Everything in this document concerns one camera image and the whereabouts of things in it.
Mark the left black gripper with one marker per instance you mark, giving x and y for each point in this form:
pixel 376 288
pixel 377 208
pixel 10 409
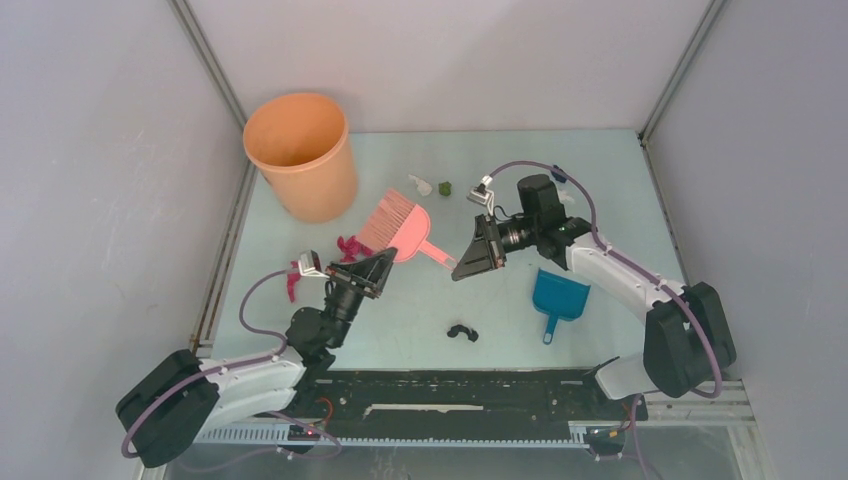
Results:
pixel 377 266

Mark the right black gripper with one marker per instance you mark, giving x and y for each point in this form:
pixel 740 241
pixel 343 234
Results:
pixel 482 257

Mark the pink hand brush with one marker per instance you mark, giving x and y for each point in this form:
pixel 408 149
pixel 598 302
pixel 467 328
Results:
pixel 400 223

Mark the blue plastic dustpan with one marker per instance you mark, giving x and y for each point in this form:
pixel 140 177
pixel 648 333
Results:
pixel 560 299

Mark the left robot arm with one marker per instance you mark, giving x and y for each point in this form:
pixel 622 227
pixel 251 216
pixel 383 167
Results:
pixel 184 396

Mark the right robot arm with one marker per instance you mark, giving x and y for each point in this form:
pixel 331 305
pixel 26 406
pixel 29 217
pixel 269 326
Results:
pixel 687 340

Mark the black paper scrap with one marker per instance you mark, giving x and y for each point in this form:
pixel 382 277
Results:
pixel 459 329

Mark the green paper scrap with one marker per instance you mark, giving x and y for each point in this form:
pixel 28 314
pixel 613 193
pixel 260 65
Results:
pixel 445 189

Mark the small magenta paper scrap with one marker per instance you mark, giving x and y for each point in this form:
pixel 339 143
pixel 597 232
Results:
pixel 292 278

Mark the white paper scrap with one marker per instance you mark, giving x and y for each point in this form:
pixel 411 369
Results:
pixel 423 187
pixel 564 197

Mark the orange plastic bucket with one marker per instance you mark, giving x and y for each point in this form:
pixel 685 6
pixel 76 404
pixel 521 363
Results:
pixel 300 144

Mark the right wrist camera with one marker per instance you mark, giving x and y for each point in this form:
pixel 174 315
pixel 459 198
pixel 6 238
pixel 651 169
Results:
pixel 482 195

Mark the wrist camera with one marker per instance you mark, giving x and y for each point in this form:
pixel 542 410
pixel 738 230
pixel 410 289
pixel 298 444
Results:
pixel 482 195
pixel 309 265

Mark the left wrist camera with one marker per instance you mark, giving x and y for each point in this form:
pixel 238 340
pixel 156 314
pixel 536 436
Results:
pixel 309 265

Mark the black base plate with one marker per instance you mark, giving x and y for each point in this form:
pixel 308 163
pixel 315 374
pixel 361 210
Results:
pixel 450 404

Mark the aluminium frame rail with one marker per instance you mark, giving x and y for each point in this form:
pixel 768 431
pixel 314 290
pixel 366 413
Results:
pixel 696 404

